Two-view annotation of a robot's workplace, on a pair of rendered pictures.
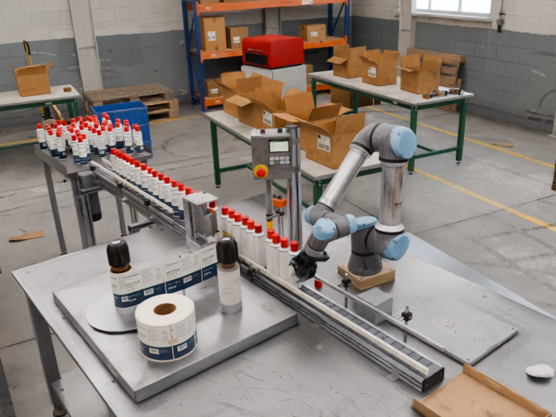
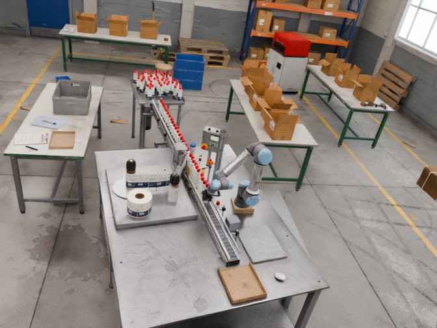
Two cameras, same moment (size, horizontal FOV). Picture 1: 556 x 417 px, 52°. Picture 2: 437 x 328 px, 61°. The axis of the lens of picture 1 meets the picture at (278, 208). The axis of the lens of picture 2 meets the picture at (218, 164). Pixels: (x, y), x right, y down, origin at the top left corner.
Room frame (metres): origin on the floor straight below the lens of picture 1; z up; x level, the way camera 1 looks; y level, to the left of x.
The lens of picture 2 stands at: (-0.54, -0.67, 2.93)
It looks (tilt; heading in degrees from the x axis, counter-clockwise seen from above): 32 degrees down; 12
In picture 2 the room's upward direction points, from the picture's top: 10 degrees clockwise
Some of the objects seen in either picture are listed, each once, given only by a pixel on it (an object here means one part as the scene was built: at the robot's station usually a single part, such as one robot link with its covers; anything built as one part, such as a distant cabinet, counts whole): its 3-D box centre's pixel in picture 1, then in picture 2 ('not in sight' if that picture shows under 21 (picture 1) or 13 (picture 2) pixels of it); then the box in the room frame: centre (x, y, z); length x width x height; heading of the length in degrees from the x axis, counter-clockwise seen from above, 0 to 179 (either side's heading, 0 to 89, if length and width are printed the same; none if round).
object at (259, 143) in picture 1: (271, 154); (212, 140); (2.26, 0.02, 1.38); 0.17 x 0.10 x 0.19; 92
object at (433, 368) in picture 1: (276, 280); (199, 195); (2.12, 0.02, 0.86); 1.65 x 0.08 x 0.04; 37
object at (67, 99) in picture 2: not in sight; (73, 97); (3.22, 2.11, 0.91); 0.60 x 0.40 x 0.22; 29
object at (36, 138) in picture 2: not in sight; (29, 140); (2.24, 1.94, 0.81); 0.38 x 0.36 x 0.02; 26
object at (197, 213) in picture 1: (203, 223); (179, 157); (2.41, 0.35, 1.01); 0.14 x 0.13 x 0.26; 37
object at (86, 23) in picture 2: not in sight; (86, 21); (6.40, 4.02, 0.97); 0.47 x 0.41 x 0.37; 22
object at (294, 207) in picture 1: (294, 203); (217, 164); (2.25, -0.07, 1.16); 0.04 x 0.04 x 0.67; 37
